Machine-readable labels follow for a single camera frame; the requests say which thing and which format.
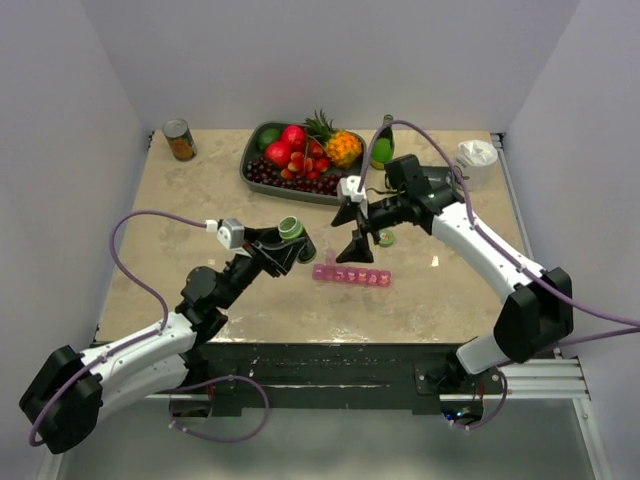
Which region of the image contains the red pomegranate lower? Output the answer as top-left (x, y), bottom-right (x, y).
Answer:
top-left (265, 141), bottom-right (292, 169)

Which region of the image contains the red pomegranate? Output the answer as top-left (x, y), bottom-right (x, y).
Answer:
top-left (265, 141), bottom-right (292, 169)
top-left (280, 125), bottom-right (307, 151)

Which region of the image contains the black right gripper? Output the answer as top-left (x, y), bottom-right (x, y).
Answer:
top-left (333, 193), bottom-right (409, 263)

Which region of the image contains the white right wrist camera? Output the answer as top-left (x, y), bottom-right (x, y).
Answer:
top-left (336, 175), bottom-right (367, 204)

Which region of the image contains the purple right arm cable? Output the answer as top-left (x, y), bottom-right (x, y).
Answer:
top-left (359, 119), bottom-right (640, 431)

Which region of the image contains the aluminium frame rail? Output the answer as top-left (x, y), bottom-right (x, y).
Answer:
top-left (441, 358), bottom-right (590, 401)

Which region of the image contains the red pomegranate upper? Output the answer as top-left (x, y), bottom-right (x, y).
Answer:
top-left (280, 125), bottom-right (307, 151)

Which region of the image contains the tin food can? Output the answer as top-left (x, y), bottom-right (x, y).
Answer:
top-left (162, 119), bottom-right (197, 161)

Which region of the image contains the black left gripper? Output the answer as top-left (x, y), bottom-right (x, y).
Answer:
top-left (217, 225), bottom-right (306, 310)

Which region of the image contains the green bottle cap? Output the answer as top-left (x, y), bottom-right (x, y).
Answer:
top-left (378, 229), bottom-right (395, 248)

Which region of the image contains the dark red grape bunch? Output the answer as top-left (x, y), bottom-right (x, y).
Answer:
top-left (241, 156), bottom-right (347, 197)

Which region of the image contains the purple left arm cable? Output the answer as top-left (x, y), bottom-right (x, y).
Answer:
top-left (27, 209), bottom-right (221, 447)

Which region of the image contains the green glass bottle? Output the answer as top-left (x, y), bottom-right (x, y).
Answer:
top-left (371, 114), bottom-right (395, 170)

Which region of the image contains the green pill bottle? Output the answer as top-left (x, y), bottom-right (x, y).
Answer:
top-left (277, 216), bottom-right (306, 242)

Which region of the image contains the black mounting base plate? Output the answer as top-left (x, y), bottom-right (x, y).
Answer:
top-left (85, 342), bottom-right (557, 417)

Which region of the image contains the black green razor box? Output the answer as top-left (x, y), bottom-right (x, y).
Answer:
top-left (422, 166), bottom-right (456, 189)

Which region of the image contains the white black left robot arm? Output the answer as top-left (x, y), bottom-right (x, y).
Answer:
top-left (19, 219), bottom-right (315, 454)

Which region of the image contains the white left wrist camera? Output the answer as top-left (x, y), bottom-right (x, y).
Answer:
top-left (216, 218), bottom-right (245, 250)

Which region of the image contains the pink weekly pill organizer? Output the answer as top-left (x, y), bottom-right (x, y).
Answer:
top-left (311, 256), bottom-right (393, 288)

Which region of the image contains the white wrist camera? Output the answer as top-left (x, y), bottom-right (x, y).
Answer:
top-left (336, 175), bottom-right (367, 204)
top-left (216, 218), bottom-right (245, 250)

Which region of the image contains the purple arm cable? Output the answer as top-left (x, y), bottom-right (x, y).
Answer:
top-left (27, 209), bottom-right (221, 447)
top-left (359, 119), bottom-right (640, 431)

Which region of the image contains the grey fruit tray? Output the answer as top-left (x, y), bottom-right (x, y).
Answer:
top-left (240, 122), bottom-right (366, 205)

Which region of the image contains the green lime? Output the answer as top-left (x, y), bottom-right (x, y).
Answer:
top-left (256, 128), bottom-right (281, 151)

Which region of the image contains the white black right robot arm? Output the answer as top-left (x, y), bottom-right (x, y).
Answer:
top-left (332, 155), bottom-right (574, 393)

